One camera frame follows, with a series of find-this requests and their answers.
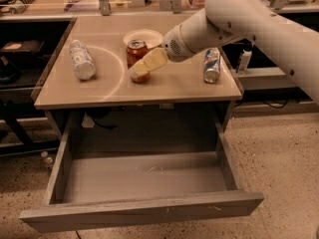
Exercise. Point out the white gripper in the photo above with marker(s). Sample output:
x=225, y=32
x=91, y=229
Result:
x=172, y=45

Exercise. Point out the small clear bottle on floor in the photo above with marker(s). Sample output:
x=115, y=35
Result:
x=47, y=159

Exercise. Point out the red coke can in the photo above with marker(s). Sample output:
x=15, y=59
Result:
x=136, y=49

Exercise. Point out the white paper bowl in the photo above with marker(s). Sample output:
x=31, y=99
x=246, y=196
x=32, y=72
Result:
x=152, y=38

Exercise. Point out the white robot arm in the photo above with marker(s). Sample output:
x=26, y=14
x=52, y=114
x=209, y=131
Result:
x=290, y=46

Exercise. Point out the grey cabinet with tan top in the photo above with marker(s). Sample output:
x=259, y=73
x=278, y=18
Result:
x=171, y=112

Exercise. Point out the grey open top drawer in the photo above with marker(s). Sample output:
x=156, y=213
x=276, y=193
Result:
x=179, y=169

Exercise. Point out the blue silver can lying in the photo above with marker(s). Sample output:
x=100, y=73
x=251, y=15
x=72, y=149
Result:
x=211, y=66

